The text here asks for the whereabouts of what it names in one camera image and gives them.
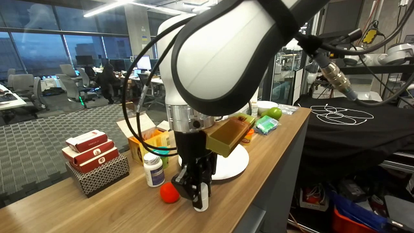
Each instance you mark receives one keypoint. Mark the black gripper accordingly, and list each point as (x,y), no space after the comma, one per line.
(197,163)

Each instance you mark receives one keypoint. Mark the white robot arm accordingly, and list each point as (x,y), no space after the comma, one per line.
(214,65)

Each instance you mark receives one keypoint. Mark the red strawberry plushy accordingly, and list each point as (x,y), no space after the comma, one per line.
(169,193)

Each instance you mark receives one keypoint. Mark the black cloth covered table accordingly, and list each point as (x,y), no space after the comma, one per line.
(345,149)

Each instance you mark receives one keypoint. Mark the stacked red boxes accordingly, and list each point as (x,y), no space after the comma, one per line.
(90,150)

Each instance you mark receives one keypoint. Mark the small white bottle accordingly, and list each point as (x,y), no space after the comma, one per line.
(202,199)

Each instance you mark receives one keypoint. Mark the gold wrist camera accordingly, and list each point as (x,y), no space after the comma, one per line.
(228,133)

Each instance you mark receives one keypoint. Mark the white paper plate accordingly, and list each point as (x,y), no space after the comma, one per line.
(233,164)

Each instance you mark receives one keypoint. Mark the yellow open cardboard box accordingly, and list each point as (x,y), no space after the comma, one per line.
(151,132)

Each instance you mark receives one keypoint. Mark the green snack packet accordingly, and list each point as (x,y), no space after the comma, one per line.
(266,124)

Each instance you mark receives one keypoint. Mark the green apple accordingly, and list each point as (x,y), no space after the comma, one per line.
(276,112)

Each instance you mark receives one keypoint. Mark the patterned grey box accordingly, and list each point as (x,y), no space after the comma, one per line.
(100,177)

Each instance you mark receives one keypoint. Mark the white pill bottle purple label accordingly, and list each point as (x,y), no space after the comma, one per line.
(155,172)

